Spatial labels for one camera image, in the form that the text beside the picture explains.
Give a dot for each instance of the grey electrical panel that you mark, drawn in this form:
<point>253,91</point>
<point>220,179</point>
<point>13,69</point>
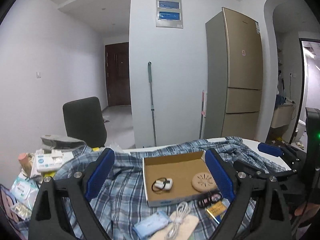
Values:
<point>169,14</point>

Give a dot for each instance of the blue tissue pack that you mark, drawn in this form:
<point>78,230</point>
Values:
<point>151,225</point>

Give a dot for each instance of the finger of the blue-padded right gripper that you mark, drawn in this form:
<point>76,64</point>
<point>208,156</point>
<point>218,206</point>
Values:
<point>284,151</point>
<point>250,170</point>

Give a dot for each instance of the gold three-door refrigerator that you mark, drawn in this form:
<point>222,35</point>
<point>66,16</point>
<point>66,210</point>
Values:
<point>235,75</point>

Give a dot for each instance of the wet wipes pack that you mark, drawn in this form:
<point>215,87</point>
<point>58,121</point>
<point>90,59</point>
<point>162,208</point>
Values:
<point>24,191</point>

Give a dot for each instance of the right hand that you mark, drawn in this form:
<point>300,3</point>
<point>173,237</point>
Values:
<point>308,209</point>

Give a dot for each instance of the white wall switch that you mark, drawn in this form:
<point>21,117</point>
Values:
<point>38,75</point>

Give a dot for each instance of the black office chair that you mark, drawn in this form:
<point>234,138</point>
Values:
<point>84,121</point>

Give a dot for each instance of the beige counter cabinet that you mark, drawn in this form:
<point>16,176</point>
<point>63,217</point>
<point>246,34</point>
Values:
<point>282,115</point>

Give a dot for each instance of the open cardboard box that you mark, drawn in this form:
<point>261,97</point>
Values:
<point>180,168</point>

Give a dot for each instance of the pink lidded toothpick jar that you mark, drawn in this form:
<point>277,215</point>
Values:
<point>25,163</point>

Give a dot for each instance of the dark brown door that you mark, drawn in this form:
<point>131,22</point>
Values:
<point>117,74</point>

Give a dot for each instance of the grey folded bag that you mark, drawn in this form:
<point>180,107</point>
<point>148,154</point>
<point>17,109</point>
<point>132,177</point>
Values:
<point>58,142</point>

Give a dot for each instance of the blue white medicine box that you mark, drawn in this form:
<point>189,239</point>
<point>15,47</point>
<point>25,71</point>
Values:
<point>52,162</point>

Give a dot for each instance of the green handled mop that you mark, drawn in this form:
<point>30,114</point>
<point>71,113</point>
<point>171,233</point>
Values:
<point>152,104</point>

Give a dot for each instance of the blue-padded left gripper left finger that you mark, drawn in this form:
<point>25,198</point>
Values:
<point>49,219</point>

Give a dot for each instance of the white earbuds case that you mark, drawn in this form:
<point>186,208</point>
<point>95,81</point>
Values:
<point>163,184</point>

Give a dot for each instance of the blue plaid shirt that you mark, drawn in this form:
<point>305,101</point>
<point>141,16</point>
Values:
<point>121,200</point>

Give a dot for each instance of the pink handled broom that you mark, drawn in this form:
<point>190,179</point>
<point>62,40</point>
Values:
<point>202,113</point>

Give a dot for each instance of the round tan cork coaster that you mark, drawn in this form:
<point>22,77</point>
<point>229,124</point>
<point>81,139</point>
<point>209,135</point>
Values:
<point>203,182</point>

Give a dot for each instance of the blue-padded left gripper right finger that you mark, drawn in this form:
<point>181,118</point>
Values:
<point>270,219</point>

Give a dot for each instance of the beige floral phone case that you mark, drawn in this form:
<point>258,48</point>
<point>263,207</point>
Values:
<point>184,232</point>

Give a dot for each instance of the white wall outlet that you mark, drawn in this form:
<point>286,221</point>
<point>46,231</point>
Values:
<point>292,75</point>

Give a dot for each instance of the yellow blue cigarette pack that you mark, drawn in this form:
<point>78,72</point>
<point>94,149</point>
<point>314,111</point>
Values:
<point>216,211</point>

